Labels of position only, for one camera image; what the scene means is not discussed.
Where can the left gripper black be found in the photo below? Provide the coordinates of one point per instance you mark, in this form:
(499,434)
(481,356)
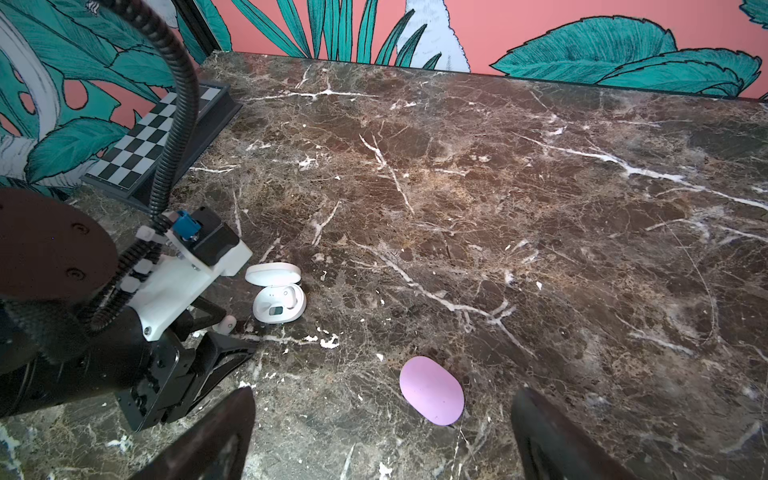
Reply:
(167,389)

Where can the white earbud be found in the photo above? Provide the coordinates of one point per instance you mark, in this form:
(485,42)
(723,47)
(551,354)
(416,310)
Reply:
(226,326)
(289,296)

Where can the black white checkerboard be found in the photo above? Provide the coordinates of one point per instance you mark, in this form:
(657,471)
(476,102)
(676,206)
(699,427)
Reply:
(126,171)

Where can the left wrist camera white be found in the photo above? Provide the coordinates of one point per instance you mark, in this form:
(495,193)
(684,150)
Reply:
(206,249)

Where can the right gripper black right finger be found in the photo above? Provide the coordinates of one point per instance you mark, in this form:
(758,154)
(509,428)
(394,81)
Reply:
(552,447)

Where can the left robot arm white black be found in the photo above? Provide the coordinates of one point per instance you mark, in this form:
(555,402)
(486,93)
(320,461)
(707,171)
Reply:
(102,284)

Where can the purple earbud charging case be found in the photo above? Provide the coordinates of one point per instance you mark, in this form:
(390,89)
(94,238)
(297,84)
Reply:
(432,391)

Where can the white earbud charging case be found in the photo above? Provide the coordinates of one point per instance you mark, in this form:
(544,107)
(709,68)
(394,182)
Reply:
(268,306)

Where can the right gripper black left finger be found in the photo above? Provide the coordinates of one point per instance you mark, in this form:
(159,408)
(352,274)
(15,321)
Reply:
(216,447)

